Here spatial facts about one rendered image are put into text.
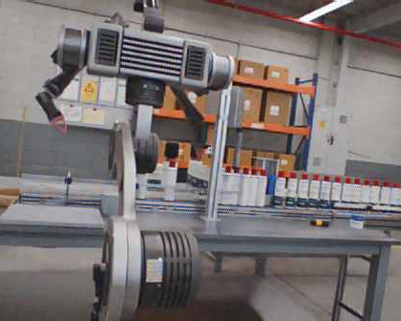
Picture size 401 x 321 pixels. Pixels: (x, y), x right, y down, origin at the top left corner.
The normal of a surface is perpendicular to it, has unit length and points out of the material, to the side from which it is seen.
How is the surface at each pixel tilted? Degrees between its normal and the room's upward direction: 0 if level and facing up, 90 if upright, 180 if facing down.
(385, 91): 90
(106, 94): 92
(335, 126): 90
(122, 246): 49
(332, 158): 90
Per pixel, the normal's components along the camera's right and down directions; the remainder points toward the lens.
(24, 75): 0.30, 0.08
